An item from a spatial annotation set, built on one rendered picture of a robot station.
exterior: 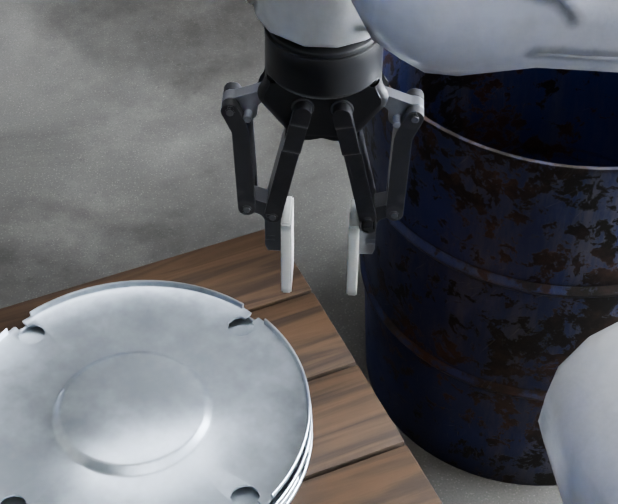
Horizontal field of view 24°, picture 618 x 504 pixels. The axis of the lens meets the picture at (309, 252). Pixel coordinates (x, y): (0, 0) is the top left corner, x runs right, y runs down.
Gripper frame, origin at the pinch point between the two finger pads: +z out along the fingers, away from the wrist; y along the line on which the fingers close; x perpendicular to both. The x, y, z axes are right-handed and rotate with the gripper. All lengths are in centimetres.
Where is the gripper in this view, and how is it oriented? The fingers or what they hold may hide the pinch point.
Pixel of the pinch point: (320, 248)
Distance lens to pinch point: 104.7
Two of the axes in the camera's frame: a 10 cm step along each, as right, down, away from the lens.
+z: -0.1, 7.1, 7.1
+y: 10.0, 0.4, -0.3
